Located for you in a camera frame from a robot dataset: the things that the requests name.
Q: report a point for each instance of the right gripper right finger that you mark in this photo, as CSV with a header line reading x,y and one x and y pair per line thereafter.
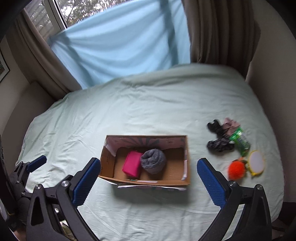
x,y
255,220

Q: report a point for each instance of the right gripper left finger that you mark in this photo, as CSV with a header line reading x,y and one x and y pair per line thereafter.
x,y
50,206

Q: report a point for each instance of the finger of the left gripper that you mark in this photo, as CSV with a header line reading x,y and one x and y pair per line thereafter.
x,y
37,163

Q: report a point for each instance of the orange fluffy pompom toy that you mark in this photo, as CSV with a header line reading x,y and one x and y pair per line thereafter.
x,y
237,169

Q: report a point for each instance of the yellow framed round mirror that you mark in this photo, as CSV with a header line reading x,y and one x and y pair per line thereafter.
x,y
255,163

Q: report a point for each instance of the black patterned scrunchie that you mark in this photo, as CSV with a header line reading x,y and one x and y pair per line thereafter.
x,y
221,144

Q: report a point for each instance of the green wet wipes pack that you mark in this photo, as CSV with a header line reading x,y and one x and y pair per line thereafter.
x,y
241,142

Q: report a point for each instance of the cardboard box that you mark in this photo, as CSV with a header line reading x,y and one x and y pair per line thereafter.
x,y
175,174

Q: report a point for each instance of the pink pouch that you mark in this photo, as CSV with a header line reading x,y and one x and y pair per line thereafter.
x,y
132,165

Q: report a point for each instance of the pink hair bow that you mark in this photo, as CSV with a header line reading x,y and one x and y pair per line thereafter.
x,y
230,126

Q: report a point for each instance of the brown left curtain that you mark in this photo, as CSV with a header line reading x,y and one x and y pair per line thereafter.
x,y
36,60

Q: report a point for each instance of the brown curtain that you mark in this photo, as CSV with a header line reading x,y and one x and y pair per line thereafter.
x,y
36,60
222,32

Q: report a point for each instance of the grey fuzzy rolled sock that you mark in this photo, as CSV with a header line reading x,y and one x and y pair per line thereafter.
x,y
153,161

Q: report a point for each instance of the light blue hanging sheet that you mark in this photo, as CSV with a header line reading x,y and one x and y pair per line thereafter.
x,y
128,39

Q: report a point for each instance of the brown right curtain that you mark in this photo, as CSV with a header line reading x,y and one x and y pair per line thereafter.
x,y
222,32

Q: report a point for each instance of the framed wall picture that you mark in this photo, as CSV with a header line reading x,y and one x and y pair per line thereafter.
x,y
4,69

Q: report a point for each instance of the white window frame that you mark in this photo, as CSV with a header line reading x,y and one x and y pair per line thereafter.
x,y
46,17

